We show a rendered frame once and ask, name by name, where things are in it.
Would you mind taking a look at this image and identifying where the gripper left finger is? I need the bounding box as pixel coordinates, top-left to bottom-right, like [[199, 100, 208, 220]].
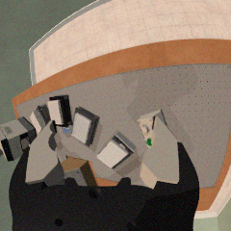
[[9, 120, 64, 231]]

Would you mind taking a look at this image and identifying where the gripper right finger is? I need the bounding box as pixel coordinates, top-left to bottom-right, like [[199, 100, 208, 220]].
[[140, 115, 199, 231]]

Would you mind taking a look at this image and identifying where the grey base plate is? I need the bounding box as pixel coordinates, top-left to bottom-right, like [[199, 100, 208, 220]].
[[16, 64, 231, 189]]

